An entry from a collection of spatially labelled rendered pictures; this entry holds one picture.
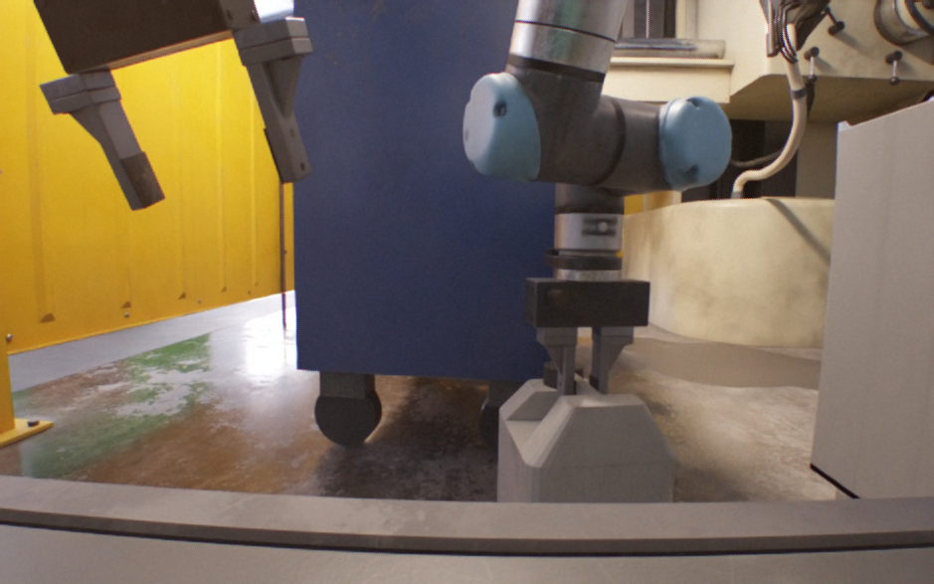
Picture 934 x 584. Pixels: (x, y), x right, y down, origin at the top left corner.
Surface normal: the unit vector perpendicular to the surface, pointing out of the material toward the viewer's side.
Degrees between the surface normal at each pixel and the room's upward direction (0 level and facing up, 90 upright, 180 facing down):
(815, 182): 90
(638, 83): 90
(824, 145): 90
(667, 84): 90
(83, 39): 113
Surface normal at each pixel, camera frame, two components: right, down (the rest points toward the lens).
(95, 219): 1.00, 0.02
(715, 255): -0.79, 0.05
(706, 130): 0.40, 0.10
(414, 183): -0.13, 0.10
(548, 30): -0.43, 0.36
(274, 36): -0.09, 0.48
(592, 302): 0.10, 0.10
